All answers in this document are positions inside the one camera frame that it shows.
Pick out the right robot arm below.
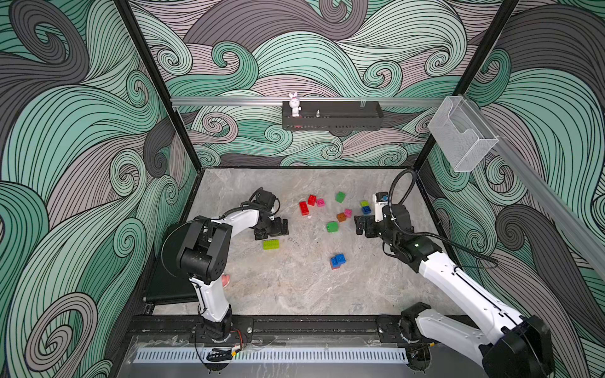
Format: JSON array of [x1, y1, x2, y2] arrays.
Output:
[[354, 203, 555, 377]]

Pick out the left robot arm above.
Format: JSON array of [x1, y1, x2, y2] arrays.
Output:
[[160, 207, 289, 339]]

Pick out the lime green long lego brick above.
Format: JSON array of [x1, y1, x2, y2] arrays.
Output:
[[262, 239, 280, 250]]

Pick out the black wall shelf tray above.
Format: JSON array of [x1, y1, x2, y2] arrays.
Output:
[[282, 99, 384, 136]]

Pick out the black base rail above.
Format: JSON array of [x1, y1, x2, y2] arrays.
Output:
[[124, 313, 502, 343]]

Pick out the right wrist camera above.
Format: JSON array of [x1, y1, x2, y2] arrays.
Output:
[[373, 192, 389, 223]]

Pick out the white slotted cable duct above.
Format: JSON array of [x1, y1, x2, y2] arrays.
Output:
[[133, 346, 408, 365]]

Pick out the white rabbit figurine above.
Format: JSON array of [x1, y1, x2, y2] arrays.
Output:
[[288, 92, 302, 117]]

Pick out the pink white small toy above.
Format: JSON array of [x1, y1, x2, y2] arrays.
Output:
[[222, 274, 231, 288]]

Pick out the blue lego brick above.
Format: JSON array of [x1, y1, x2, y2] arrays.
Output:
[[330, 254, 347, 269]]

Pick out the clear plastic wall box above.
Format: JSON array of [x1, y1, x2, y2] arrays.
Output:
[[429, 95, 499, 173]]

